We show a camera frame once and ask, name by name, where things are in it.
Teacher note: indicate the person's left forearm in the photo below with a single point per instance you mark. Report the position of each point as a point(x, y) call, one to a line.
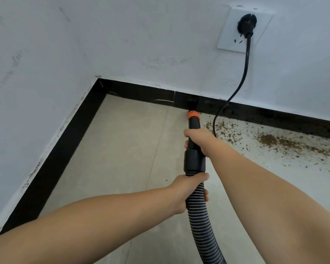
point(79, 228)

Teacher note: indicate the person's left hand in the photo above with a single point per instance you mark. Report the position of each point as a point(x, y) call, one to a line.
point(185, 189)

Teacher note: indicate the person's right hand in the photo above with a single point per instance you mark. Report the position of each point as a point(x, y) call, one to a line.
point(203, 140)

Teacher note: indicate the white wall socket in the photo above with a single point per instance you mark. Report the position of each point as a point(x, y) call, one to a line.
point(231, 30)

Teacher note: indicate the black skirting board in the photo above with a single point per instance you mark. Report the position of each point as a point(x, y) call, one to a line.
point(57, 151)

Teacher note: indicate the person's right forearm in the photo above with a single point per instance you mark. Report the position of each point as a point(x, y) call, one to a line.
point(277, 206)

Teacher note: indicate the brown dirt debris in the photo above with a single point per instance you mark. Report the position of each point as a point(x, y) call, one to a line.
point(277, 141)

